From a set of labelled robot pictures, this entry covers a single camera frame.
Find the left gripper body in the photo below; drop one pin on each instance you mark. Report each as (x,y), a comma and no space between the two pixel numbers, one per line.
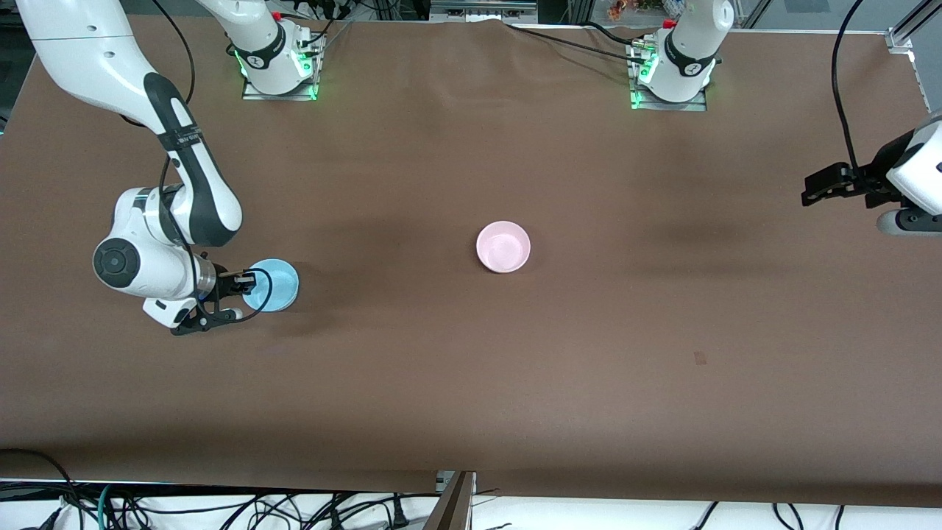
(865,179)

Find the light blue bowl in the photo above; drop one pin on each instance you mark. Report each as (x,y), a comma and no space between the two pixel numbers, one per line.
(282,283)

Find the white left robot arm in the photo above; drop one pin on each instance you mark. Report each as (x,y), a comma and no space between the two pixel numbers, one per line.
(686,48)

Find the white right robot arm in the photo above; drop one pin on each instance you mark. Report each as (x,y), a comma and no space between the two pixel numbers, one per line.
(195,188)

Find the pink bowl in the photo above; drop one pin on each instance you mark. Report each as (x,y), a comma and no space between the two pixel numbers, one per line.
(503,246)

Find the brown table cover sheet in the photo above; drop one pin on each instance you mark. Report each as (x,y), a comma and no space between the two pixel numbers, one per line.
(471,383)

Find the black power plug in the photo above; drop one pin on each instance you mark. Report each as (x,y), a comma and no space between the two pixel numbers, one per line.
(399,513)

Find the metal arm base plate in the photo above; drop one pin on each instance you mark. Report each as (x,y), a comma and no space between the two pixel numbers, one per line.
(254,92)
(695,105)

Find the aluminium frame profile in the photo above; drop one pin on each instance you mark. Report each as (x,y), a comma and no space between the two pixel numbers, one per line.
(901,33)

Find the brown wooden post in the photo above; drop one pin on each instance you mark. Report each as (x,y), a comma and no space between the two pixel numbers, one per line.
(450,508)

